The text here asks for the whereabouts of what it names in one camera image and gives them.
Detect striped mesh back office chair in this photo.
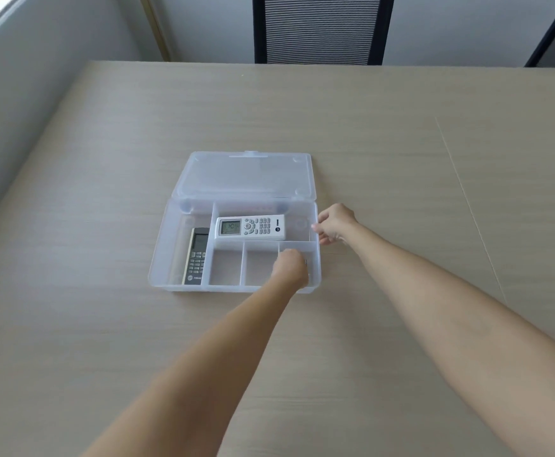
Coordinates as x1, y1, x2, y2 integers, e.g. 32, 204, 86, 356
252, 0, 396, 66

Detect black and gold remote control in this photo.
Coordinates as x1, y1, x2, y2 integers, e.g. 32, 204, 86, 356
182, 227, 211, 286

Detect person's right hand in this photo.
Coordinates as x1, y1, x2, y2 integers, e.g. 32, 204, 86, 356
311, 203, 360, 247

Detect white remote control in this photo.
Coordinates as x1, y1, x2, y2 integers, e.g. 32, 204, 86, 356
215, 214, 288, 242

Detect person's left forearm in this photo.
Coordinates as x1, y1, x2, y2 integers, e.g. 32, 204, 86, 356
80, 272, 303, 457

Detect clear plastic organizer box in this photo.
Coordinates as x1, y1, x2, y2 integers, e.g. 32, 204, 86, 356
148, 150, 323, 296

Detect person's left hand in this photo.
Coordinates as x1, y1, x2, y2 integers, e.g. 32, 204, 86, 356
272, 248, 309, 289

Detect wooden door frame trim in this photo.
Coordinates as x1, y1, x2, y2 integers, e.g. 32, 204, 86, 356
137, 0, 172, 63

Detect person's right forearm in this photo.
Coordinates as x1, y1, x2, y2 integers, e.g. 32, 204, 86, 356
339, 222, 555, 457

